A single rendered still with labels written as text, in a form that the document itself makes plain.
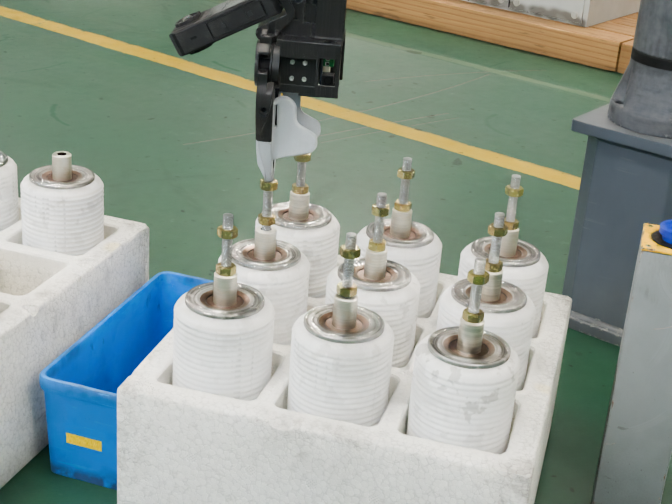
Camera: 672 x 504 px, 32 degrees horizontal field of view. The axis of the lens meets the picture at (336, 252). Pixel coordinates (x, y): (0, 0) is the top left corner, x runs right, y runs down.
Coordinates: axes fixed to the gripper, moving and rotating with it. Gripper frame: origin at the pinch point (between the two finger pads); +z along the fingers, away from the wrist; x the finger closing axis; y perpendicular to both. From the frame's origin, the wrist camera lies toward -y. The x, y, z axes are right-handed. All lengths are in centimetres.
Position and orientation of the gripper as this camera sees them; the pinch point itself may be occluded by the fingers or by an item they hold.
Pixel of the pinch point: (263, 165)
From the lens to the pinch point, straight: 120.3
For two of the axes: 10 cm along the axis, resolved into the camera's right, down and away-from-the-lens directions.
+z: -0.7, 9.1, 4.0
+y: 10.0, 0.9, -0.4
